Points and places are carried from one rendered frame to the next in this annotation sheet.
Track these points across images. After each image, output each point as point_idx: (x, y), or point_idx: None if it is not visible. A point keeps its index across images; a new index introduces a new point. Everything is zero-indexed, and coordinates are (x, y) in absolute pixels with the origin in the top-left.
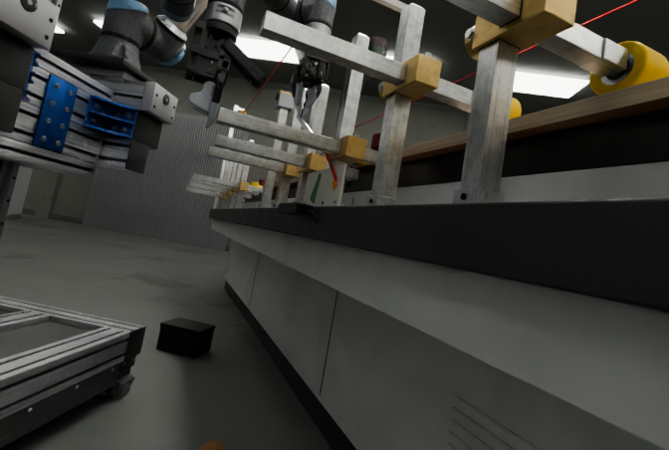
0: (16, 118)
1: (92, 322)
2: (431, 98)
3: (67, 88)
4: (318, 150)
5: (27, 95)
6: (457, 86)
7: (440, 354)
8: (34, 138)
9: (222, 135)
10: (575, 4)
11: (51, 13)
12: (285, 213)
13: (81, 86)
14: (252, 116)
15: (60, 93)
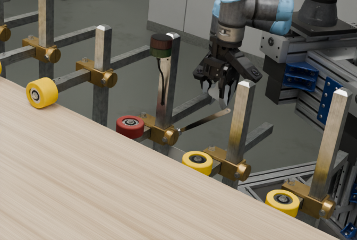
0: (311, 101)
1: None
2: (82, 82)
3: (334, 85)
4: (210, 145)
5: (316, 88)
6: (68, 74)
7: None
8: (317, 115)
9: (263, 123)
10: (22, 45)
11: (278, 44)
12: None
13: (346, 84)
14: (193, 98)
15: (330, 88)
